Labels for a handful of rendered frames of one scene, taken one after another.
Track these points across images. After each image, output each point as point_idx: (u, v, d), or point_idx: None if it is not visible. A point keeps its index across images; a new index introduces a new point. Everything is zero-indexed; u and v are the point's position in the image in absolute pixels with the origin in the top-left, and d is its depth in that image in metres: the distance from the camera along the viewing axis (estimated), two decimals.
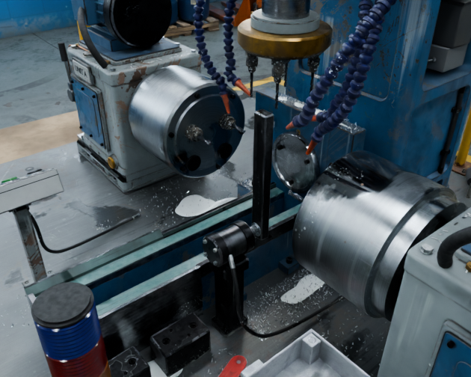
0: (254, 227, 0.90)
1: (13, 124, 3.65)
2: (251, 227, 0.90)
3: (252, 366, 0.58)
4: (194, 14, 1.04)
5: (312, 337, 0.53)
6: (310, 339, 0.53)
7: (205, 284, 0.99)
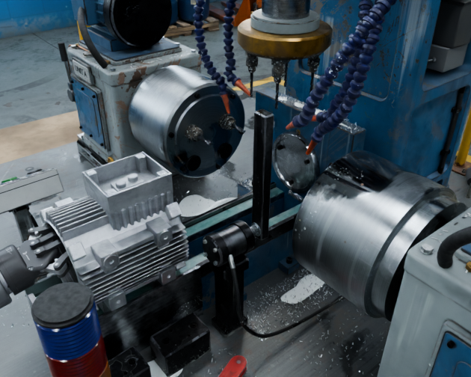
0: (254, 227, 0.90)
1: (13, 124, 3.65)
2: (251, 227, 0.90)
3: None
4: (194, 14, 1.04)
5: (140, 155, 0.88)
6: (140, 155, 0.88)
7: (205, 284, 0.99)
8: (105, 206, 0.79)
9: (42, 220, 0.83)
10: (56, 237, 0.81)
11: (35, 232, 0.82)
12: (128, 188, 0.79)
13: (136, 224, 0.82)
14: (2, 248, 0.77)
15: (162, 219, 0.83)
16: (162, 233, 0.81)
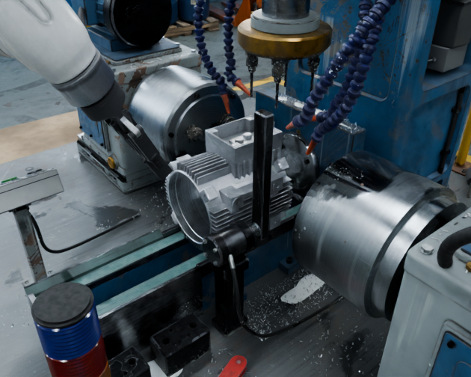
0: (254, 227, 0.90)
1: (13, 124, 3.65)
2: (251, 227, 0.90)
3: None
4: (194, 14, 1.04)
5: (250, 117, 1.02)
6: (250, 117, 1.02)
7: (205, 284, 0.99)
8: (230, 158, 0.93)
9: (170, 171, 0.97)
10: None
11: None
12: (250, 142, 0.93)
13: (252, 174, 0.96)
14: None
15: (274, 171, 0.97)
16: (276, 182, 0.95)
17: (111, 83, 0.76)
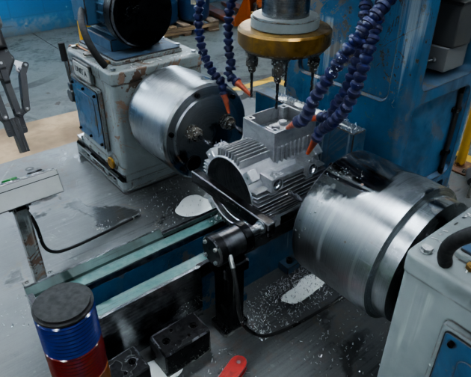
0: (259, 225, 0.90)
1: None
2: (256, 225, 0.90)
3: None
4: (194, 14, 1.04)
5: None
6: None
7: (205, 284, 0.99)
8: (269, 143, 0.98)
9: (211, 156, 1.02)
10: (4, 82, 0.94)
11: (20, 67, 0.95)
12: None
13: (288, 158, 1.01)
14: None
15: (308, 155, 1.02)
16: None
17: None
